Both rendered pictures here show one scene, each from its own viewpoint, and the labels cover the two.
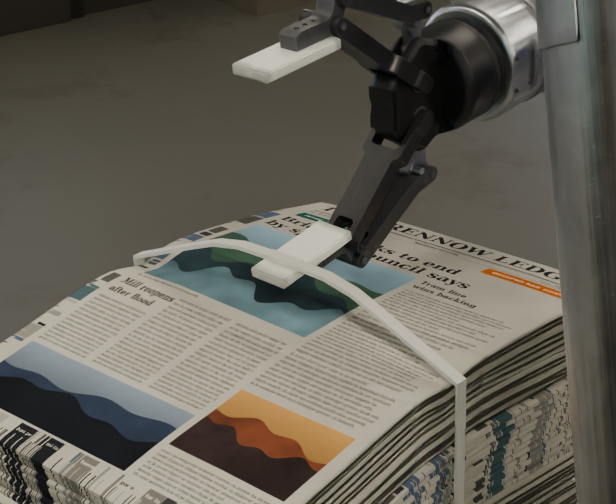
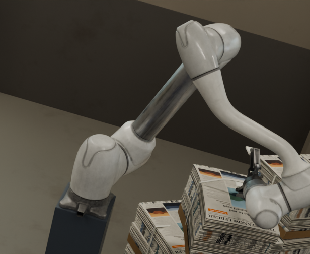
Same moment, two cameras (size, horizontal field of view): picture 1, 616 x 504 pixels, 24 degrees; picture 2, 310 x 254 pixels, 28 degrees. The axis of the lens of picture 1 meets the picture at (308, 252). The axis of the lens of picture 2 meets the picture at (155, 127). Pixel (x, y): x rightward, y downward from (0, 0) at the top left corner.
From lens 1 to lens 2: 276 cm
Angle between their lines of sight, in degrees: 109
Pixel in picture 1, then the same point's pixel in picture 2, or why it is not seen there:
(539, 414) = (197, 213)
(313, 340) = (225, 186)
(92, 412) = (234, 176)
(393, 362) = (211, 185)
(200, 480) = (209, 169)
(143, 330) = not seen: hidden behind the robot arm
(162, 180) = not seen: outside the picture
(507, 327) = (207, 195)
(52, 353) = not seen: hidden behind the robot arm
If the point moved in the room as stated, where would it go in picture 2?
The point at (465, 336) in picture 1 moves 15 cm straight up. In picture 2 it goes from (209, 192) to (221, 157)
